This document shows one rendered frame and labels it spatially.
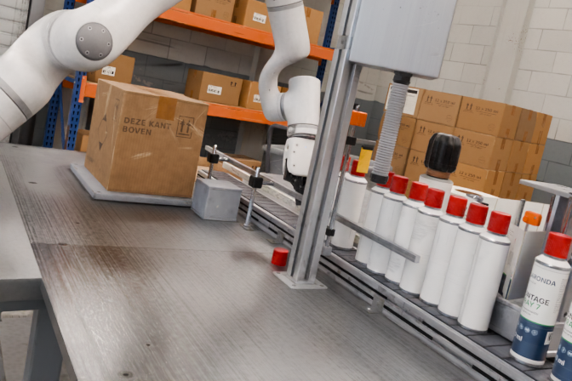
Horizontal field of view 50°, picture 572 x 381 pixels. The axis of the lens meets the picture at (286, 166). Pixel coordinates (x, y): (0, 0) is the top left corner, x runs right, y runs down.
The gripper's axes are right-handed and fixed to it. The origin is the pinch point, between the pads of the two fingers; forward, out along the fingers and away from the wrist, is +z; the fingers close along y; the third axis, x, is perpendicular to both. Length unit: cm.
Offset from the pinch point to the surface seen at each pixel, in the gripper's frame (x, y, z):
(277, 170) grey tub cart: 201, 108, -43
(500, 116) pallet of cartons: 160, 270, -94
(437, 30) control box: -55, -6, -26
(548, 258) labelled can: -73, -2, 15
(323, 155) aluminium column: -34.3, -16.6, -4.2
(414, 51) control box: -52, -9, -22
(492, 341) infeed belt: -61, 0, 29
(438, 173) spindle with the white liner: -22.3, 26.1, -6.3
